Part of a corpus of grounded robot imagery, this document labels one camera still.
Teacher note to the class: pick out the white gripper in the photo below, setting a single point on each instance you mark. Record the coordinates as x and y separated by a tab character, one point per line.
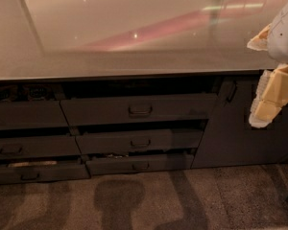
285	37

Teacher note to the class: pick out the dark drawer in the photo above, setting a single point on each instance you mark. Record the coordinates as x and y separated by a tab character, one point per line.
138	109
140	164
34	174
35	147
127	141
35	114

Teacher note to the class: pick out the dark cabinet door right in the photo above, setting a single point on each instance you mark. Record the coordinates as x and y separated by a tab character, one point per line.
229	139

